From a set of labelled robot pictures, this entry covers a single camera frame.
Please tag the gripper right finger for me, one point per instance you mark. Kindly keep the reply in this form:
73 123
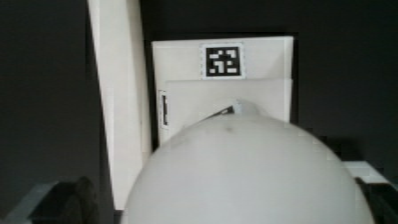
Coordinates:
380 196

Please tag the white lamp bulb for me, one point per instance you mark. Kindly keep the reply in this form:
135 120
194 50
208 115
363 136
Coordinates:
245 172

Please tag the white lamp base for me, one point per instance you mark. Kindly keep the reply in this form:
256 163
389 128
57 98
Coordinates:
217 73

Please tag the white front fence wall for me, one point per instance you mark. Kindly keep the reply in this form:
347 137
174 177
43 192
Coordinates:
363 171

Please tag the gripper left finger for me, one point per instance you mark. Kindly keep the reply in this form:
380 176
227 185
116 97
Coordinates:
59 203

